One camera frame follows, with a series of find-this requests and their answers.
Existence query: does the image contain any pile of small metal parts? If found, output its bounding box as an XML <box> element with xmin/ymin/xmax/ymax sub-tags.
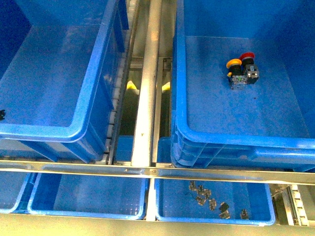
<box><xmin>188</xmin><ymin>180</ymin><xmax>249</xmax><ymax>220</ymax></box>

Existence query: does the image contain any lower blue tray far-left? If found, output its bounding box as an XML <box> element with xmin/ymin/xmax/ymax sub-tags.
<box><xmin>0</xmin><ymin>171</ymin><xmax>37</xmax><ymax>214</ymax></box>

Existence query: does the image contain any lower blue tray left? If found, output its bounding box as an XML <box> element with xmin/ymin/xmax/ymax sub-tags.
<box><xmin>27</xmin><ymin>174</ymin><xmax>148</xmax><ymax>220</ymax></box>

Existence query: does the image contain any lower blue tray right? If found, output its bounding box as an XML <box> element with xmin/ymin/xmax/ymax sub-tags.
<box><xmin>155</xmin><ymin>179</ymin><xmax>275</xmax><ymax>226</ymax></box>

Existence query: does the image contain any blue right plastic bin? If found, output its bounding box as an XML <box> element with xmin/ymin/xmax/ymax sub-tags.
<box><xmin>171</xmin><ymin>0</ymin><xmax>315</xmax><ymax>172</ymax></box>

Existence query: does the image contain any metal rack frame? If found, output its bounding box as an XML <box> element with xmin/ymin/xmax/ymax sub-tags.
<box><xmin>0</xmin><ymin>0</ymin><xmax>315</xmax><ymax>220</ymax></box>

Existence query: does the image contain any blue plastic bin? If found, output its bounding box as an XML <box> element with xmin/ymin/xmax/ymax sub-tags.
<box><xmin>171</xmin><ymin>0</ymin><xmax>315</xmax><ymax>172</ymax></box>
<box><xmin>0</xmin><ymin>0</ymin><xmax>128</xmax><ymax>163</ymax></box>

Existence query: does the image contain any yellow mushroom push button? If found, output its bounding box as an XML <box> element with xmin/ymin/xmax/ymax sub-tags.
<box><xmin>226</xmin><ymin>59</ymin><xmax>247</xmax><ymax>90</ymax></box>

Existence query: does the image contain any red mushroom push button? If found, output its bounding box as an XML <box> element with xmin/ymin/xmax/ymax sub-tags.
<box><xmin>239</xmin><ymin>52</ymin><xmax>259</xmax><ymax>84</ymax></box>

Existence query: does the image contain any small black clip part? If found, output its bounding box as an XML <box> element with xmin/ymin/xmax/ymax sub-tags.
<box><xmin>0</xmin><ymin>110</ymin><xmax>6</xmax><ymax>120</ymax></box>

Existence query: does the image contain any blue middle plastic bin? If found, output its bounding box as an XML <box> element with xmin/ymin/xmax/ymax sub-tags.
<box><xmin>0</xmin><ymin>0</ymin><xmax>128</xmax><ymax>163</ymax></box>

